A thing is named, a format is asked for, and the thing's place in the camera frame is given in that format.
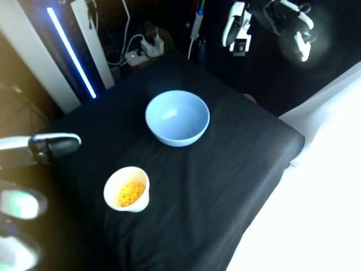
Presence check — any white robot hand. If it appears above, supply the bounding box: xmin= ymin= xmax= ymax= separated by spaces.
xmin=221 ymin=0 xmax=315 ymax=63
xmin=0 ymin=132 xmax=82 ymax=271

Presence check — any white paper cup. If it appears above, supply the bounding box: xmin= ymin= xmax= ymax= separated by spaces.
xmin=103 ymin=166 xmax=150 ymax=213

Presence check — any light blue bowl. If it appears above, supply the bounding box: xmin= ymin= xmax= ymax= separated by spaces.
xmin=145 ymin=90 xmax=211 ymax=147

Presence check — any white column with blue light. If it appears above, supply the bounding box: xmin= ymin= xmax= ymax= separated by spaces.
xmin=0 ymin=0 xmax=115 ymax=114

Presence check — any white adapter box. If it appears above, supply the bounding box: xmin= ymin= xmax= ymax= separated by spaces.
xmin=125 ymin=50 xmax=149 ymax=67

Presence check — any white power strip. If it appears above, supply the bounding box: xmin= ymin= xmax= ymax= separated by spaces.
xmin=140 ymin=32 xmax=165 ymax=57

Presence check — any black tablecloth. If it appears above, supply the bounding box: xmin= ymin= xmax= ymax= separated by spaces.
xmin=36 ymin=52 xmax=307 ymax=271

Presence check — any white sheet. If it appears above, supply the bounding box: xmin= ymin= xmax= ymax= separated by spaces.
xmin=225 ymin=60 xmax=361 ymax=271

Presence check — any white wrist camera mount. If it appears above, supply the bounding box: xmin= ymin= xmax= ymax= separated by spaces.
xmin=228 ymin=11 xmax=252 ymax=57

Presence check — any white hanging cable connector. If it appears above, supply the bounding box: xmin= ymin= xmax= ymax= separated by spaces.
xmin=188 ymin=5 xmax=204 ymax=60

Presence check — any white cable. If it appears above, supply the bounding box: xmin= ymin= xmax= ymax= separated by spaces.
xmin=107 ymin=0 xmax=147 ymax=67

